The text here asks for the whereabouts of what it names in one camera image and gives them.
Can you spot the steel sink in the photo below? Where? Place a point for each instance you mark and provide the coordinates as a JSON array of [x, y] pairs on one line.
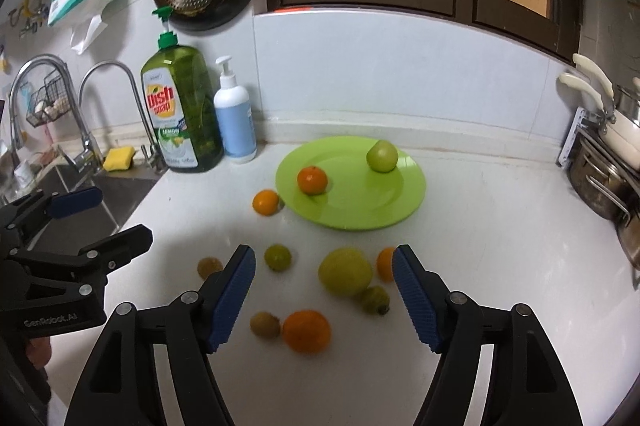
[[122, 192]]

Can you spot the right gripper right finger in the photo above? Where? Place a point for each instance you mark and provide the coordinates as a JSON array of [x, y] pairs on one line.
[[527, 383]]

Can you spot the large yellow-green pear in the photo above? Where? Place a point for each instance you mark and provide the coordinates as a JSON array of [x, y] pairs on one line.
[[345, 272]]

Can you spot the large orange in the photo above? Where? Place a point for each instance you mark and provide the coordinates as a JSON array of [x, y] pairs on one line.
[[307, 332]]

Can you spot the orange tangerine on plate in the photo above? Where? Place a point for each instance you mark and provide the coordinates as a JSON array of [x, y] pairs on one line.
[[312, 180]]

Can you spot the stainless steel pot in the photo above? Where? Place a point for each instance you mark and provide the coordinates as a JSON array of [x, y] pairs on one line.
[[599, 183]]

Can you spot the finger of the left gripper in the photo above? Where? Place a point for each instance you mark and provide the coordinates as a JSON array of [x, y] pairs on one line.
[[69, 204], [117, 250]]

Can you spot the green dish soap bottle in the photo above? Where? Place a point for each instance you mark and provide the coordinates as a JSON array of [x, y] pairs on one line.
[[178, 95]]

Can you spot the small green fruit with stem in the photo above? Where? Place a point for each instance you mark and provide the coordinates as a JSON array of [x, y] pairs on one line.
[[374, 300]]

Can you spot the white blue pump bottle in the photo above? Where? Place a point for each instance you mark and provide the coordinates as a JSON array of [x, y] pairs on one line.
[[234, 114]]

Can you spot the wire sink basket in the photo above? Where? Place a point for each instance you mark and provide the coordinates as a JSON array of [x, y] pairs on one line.
[[49, 102]]

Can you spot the small orange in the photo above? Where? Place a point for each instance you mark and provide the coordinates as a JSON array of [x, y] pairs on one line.
[[384, 265]]

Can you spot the small green round fruit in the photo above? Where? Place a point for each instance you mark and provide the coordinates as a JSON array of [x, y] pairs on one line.
[[278, 258]]

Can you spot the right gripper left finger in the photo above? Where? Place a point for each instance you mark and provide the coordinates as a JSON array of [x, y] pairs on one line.
[[119, 385]]

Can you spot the green plate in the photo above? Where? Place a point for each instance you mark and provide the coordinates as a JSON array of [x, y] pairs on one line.
[[357, 198]]

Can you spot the small brownish fruit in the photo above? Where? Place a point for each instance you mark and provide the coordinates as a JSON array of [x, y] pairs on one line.
[[208, 266]]

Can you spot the green apple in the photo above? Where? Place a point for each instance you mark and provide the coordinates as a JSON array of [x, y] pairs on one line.
[[382, 157]]

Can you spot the white pan with cream handles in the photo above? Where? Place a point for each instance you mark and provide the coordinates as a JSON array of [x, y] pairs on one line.
[[617, 109]]

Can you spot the yellow sponge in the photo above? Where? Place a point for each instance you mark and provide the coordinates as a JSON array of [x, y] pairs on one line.
[[119, 159]]

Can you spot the small yellow-brown fruit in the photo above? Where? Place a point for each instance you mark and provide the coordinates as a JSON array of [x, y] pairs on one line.
[[265, 325]]

